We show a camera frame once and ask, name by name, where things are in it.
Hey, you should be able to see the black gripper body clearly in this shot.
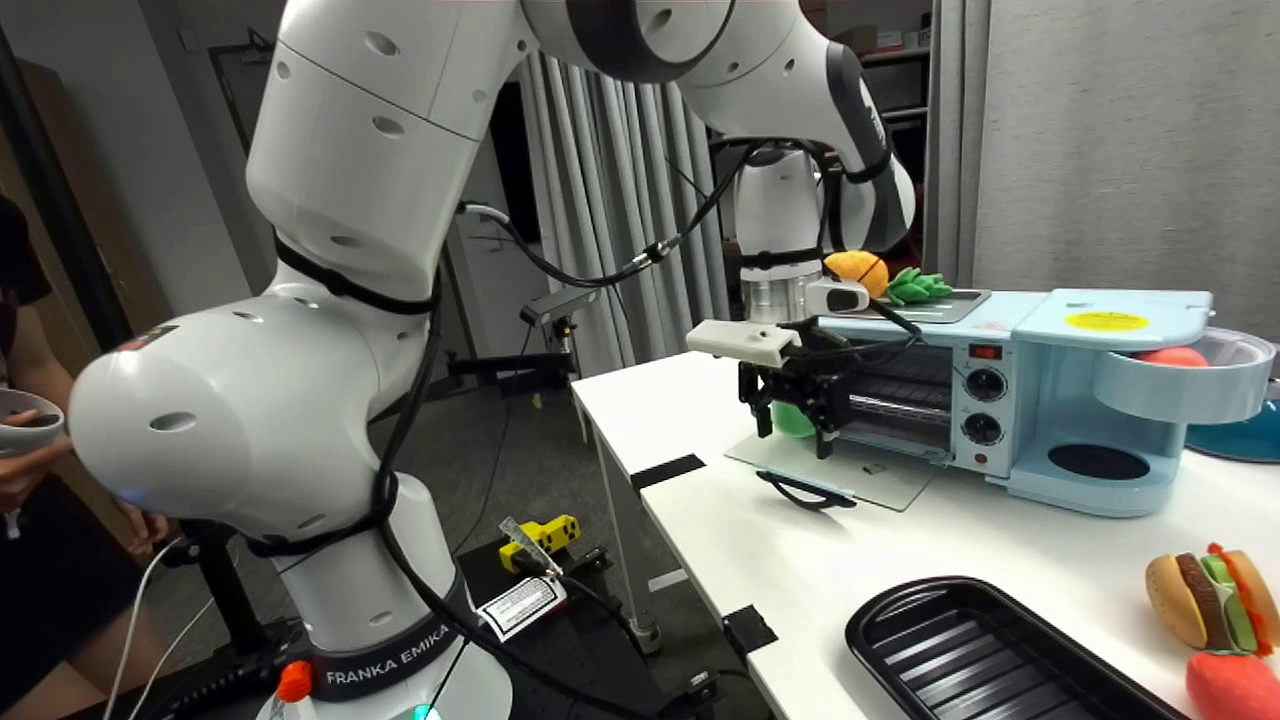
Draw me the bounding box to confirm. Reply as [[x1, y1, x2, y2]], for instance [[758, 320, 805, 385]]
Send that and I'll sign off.
[[735, 353, 854, 431]]

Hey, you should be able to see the toy burger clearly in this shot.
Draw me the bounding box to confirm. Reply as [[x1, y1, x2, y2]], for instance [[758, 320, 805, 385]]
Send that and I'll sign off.
[[1146, 543, 1280, 656]]

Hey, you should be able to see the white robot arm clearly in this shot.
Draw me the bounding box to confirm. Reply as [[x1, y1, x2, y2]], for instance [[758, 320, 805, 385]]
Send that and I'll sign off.
[[68, 0, 918, 720]]

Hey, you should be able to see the green plush toy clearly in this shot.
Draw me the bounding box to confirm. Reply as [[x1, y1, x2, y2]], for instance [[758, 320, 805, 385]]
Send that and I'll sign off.
[[772, 399, 815, 439]]

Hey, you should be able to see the light blue breakfast station oven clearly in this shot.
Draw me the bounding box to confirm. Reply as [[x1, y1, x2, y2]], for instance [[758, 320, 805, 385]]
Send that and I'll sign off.
[[821, 288, 1277, 519]]

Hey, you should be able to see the orange green toy ball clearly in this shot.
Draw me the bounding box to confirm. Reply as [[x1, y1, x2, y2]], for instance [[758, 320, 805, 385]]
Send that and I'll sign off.
[[1186, 653, 1280, 720]]

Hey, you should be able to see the black grill tray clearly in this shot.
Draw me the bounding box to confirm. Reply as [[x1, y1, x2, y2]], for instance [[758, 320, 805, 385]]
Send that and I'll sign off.
[[845, 577, 1189, 720]]

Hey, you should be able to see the yellow clamp tool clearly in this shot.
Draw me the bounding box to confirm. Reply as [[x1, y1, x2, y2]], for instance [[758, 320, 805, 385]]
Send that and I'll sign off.
[[497, 513, 579, 573]]

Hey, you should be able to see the white VR controller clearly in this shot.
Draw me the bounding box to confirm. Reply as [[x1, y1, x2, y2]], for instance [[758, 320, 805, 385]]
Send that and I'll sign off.
[[0, 388, 63, 455]]

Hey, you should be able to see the seated person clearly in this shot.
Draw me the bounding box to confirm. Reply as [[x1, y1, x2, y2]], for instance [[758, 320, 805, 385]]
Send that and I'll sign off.
[[0, 200, 163, 720]]

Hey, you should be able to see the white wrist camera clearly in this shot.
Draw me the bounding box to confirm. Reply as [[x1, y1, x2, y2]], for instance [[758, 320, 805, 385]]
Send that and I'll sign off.
[[685, 320, 802, 368]]

